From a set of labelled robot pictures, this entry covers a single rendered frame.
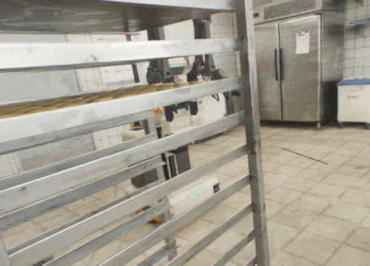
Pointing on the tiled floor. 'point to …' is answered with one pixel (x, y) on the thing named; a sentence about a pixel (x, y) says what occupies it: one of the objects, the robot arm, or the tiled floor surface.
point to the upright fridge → (333, 13)
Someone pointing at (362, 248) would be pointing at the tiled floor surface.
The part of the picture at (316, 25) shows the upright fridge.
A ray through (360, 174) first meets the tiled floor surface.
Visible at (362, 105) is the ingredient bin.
